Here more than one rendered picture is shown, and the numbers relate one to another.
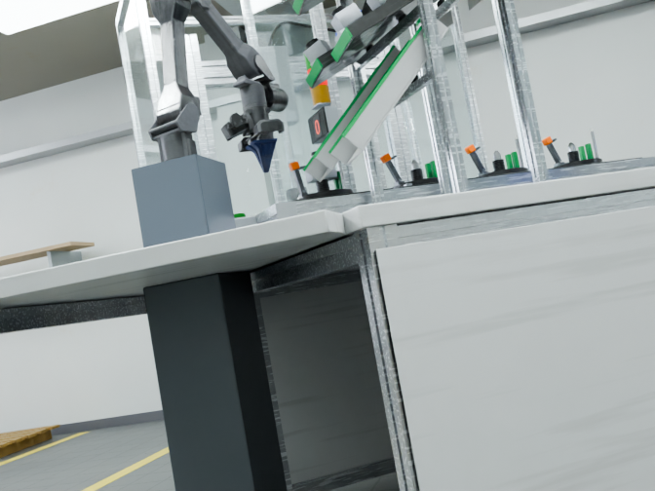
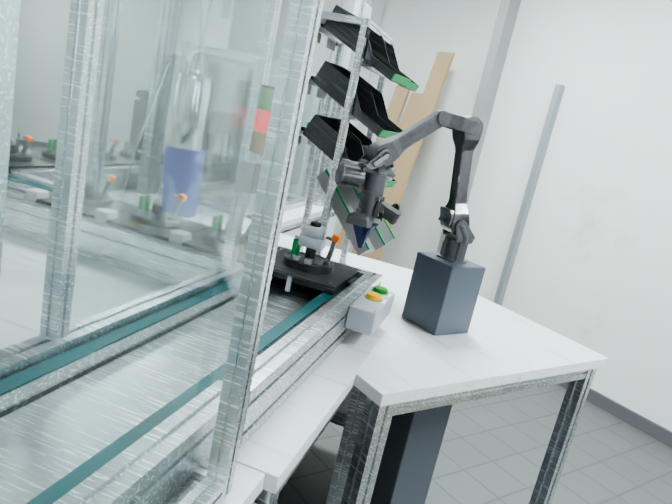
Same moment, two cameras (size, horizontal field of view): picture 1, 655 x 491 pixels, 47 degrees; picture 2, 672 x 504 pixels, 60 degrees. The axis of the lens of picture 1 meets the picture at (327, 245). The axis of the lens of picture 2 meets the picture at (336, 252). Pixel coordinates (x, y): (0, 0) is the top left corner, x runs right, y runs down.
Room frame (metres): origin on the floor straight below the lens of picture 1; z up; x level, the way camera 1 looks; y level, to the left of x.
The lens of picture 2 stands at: (2.96, 0.96, 1.39)
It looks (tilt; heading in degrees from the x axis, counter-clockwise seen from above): 13 degrees down; 217
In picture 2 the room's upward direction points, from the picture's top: 12 degrees clockwise
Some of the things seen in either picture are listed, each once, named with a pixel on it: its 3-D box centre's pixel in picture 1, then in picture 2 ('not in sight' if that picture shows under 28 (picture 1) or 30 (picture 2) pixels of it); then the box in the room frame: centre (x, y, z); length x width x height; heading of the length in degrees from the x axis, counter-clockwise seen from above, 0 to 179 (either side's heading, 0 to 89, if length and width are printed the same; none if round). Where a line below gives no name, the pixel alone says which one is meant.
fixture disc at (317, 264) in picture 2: (325, 199); (308, 262); (1.76, -0.01, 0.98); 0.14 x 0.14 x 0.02
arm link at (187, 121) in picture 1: (172, 123); (458, 229); (1.48, 0.26, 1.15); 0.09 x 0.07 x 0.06; 57
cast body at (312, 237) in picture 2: (323, 166); (310, 233); (1.77, -0.02, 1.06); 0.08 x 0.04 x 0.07; 112
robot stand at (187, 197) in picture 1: (187, 214); (442, 292); (1.48, 0.26, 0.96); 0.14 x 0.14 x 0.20; 75
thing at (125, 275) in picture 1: (219, 267); (421, 322); (1.46, 0.21, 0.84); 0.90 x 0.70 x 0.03; 165
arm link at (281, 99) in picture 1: (260, 86); (363, 166); (1.75, 0.09, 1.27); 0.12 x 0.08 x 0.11; 147
